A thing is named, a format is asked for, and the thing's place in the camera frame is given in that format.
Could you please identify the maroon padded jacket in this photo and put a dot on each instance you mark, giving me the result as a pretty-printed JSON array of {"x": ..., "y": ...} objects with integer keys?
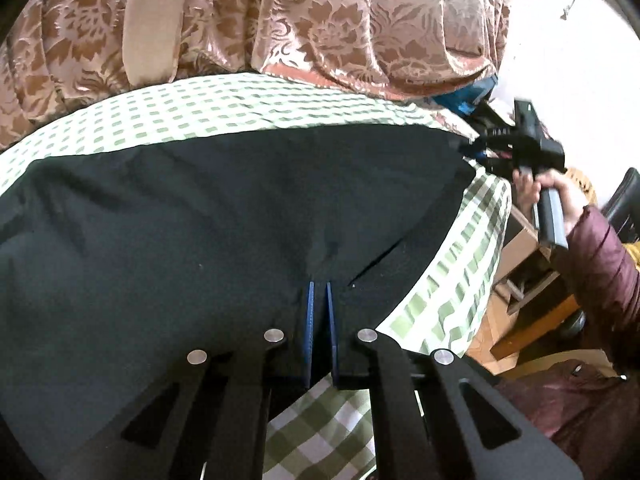
[{"x": 575, "y": 400}]

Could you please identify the green checked bedsheet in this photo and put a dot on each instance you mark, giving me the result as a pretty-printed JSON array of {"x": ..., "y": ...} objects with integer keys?
[{"x": 200, "y": 110}]

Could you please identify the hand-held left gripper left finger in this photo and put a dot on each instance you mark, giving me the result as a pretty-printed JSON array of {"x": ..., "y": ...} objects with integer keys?
[{"x": 310, "y": 340}]

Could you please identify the person's right forearm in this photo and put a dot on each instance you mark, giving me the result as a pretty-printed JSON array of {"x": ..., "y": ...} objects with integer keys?
[{"x": 605, "y": 270}]

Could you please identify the yellow cloth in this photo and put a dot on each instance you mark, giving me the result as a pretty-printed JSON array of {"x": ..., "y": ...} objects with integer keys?
[{"x": 632, "y": 254}]

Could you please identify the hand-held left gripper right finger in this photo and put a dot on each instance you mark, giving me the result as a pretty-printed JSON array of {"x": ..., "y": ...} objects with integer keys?
[{"x": 332, "y": 340}]

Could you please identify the cardboard box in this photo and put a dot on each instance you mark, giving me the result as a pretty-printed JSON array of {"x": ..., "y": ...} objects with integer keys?
[{"x": 525, "y": 280}]

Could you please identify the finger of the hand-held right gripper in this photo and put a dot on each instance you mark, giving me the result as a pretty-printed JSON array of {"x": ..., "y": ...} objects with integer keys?
[{"x": 492, "y": 144}]

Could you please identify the brown floral curtain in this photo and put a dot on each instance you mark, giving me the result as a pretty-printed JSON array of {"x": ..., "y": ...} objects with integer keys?
[{"x": 350, "y": 15}]

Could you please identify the black chair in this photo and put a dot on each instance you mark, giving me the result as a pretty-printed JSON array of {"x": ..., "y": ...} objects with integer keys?
[{"x": 625, "y": 205}]

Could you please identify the beige curtain tieback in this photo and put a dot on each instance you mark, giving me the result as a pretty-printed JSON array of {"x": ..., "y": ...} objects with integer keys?
[{"x": 150, "y": 25}]

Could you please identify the yellow patterned cushion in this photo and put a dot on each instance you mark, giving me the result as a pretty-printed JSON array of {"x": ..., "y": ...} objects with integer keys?
[{"x": 582, "y": 187}]

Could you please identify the black pants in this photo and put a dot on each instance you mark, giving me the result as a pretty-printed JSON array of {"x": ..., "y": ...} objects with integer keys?
[{"x": 200, "y": 220}]

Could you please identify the blue plastic object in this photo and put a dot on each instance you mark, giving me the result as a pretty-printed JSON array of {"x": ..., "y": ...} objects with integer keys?
[{"x": 465, "y": 97}]

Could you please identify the person's right hand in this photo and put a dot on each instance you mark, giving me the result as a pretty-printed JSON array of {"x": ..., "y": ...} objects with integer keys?
[{"x": 570, "y": 195}]

